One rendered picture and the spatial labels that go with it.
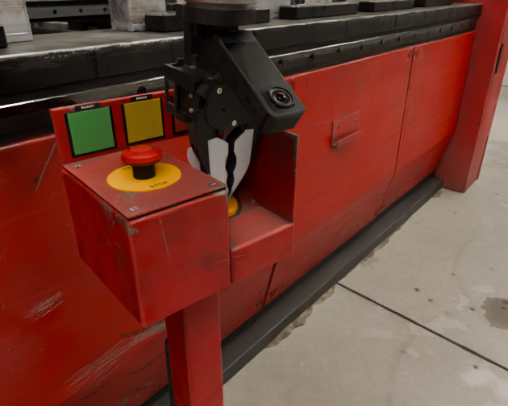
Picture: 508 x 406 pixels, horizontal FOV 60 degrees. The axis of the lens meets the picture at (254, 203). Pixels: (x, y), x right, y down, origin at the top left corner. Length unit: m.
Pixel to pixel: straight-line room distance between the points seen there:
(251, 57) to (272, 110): 0.07
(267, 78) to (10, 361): 0.57
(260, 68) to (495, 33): 1.92
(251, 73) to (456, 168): 2.07
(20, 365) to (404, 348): 1.02
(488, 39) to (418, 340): 1.39
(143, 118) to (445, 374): 1.10
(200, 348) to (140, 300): 0.19
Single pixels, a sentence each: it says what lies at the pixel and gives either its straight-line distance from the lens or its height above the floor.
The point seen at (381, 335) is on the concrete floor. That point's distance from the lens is 1.44.
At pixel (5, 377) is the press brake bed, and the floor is 0.43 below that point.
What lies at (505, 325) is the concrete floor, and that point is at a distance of 1.62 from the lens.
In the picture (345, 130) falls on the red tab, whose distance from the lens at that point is 1.29.
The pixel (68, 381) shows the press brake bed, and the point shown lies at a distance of 0.87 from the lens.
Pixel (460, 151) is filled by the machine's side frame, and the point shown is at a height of 0.21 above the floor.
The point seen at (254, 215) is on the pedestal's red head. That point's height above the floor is 0.70.
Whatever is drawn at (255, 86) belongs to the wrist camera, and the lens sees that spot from 0.41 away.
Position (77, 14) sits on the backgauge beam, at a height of 0.89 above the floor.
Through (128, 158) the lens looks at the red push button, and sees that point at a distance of 0.43.
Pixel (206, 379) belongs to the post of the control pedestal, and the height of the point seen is 0.48.
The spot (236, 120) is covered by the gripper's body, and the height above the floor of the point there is 0.82.
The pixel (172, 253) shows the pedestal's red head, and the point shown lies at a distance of 0.41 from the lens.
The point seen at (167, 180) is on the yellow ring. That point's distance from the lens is 0.44.
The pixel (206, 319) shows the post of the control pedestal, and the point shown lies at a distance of 0.57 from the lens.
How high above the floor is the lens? 0.95
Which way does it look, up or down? 26 degrees down
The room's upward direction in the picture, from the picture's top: straight up
